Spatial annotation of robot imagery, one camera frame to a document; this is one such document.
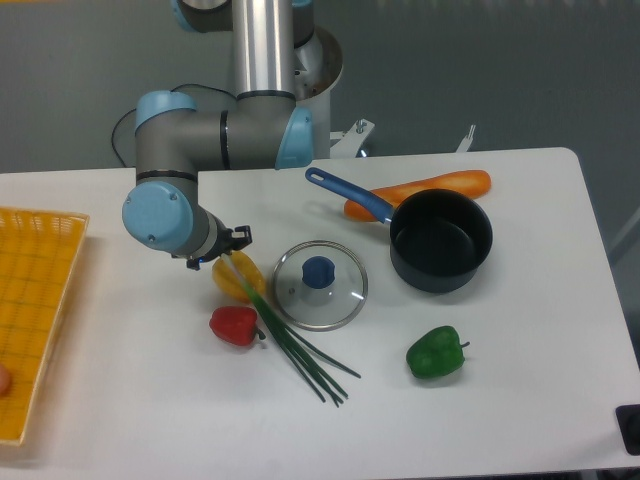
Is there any white table clamp bracket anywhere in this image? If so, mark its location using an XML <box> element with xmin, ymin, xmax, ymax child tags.
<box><xmin>456</xmin><ymin>124</ymin><xmax>476</xmax><ymax>153</ymax></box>

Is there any black saucepan blue handle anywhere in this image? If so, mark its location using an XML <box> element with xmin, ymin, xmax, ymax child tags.
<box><xmin>305</xmin><ymin>167</ymin><xmax>493</xmax><ymax>294</ymax></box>

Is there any red bell pepper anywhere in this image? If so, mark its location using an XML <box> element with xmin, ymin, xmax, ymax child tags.
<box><xmin>209</xmin><ymin>306</ymin><xmax>266</xmax><ymax>347</ymax></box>

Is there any green bell pepper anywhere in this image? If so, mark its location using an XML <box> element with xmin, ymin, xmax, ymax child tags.
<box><xmin>405</xmin><ymin>326</ymin><xmax>470</xmax><ymax>380</ymax></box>

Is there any yellow bell pepper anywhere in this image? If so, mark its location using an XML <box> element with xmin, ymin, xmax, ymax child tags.
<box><xmin>212</xmin><ymin>251</ymin><xmax>267</xmax><ymax>304</ymax></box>

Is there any green onion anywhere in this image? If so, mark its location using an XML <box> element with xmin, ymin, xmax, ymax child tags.
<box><xmin>221</xmin><ymin>254</ymin><xmax>361</xmax><ymax>408</ymax></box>

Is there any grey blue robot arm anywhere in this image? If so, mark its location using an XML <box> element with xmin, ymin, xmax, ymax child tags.
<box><xmin>122</xmin><ymin>1</ymin><xmax>315</xmax><ymax>270</ymax></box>

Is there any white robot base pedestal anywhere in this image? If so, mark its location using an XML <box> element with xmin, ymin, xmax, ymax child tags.
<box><xmin>294</xmin><ymin>26</ymin><xmax>343</xmax><ymax>159</ymax></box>

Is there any yellow woven basket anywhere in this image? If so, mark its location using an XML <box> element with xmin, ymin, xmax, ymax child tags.
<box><xmin>1</xmin><ymin>207</ymin><xmax>89</xmax><ymax>446</ymax></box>

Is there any black device at table edge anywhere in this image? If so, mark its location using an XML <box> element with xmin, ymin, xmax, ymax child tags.
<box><xmin>615</xmin><ymin>404</ymin><xmax>640</xmax><ymax>456</ymax></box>

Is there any orange baguette bread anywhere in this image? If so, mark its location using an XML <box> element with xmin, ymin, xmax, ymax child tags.
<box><xmin>369</xmin><ymin>170</ymin><xmax>492</xmax><ymax>208</ymax></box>

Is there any white base mounting bracket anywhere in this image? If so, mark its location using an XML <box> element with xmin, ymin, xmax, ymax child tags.
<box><xmin>329</xmin><ymin>118</ymin><xmax>376</xmax><ymax>159</ymax></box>

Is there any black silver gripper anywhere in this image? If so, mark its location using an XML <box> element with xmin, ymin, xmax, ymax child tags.
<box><xmin>171</xmin><ymin>213</ymin><xmax>253</xmax><ymax>270</ymax></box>

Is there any glass pot lid blue knob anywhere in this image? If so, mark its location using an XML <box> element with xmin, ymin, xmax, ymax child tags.
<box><xmin>270</xmin><ymin>240</ymin><xmax>368</xmax><ymax>331</ymax></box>

